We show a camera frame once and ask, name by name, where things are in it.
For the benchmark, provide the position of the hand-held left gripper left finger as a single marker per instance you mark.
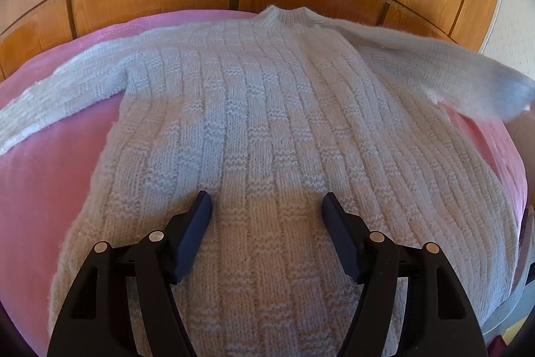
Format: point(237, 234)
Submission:
point(195, 232)

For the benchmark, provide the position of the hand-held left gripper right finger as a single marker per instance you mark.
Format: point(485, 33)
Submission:
point(337, 232)

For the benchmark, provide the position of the white knit sweater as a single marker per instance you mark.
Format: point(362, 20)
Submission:
point(267, 110)

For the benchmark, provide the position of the pink blanket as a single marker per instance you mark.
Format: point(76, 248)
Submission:
point(54, 173)

